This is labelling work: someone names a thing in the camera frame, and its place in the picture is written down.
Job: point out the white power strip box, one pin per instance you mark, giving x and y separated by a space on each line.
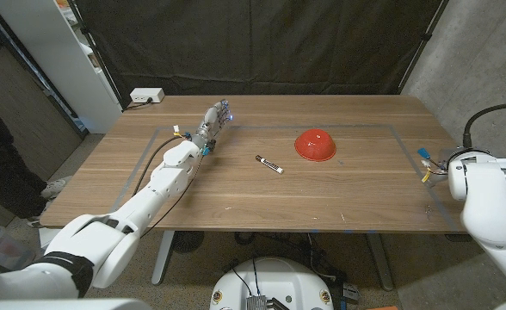
146 94

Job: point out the white cabinet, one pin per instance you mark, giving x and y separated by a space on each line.
63 64

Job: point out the clear plastic storage bin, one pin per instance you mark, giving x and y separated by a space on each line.
3 249

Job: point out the grey table leg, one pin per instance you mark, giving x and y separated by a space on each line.
163 258
381 262

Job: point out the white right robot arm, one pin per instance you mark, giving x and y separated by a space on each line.
489 198

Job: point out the black round floor fan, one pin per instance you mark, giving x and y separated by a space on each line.
188 241

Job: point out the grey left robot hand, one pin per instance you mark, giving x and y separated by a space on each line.
213 122

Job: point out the black backdrop curtain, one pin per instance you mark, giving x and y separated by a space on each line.
257 43

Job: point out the black backdrop stand pole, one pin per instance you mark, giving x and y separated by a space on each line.
427 37
83 30

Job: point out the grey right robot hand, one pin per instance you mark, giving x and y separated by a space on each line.
444 157

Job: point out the brown and white marker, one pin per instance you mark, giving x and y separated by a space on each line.
269 164

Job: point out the red plastic bowl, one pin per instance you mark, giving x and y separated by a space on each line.
315 146

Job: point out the grey sneaker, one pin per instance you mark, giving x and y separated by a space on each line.
34 221
54 188

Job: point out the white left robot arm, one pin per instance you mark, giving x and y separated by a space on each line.
158 189

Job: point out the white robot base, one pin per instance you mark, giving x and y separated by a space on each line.
272 284

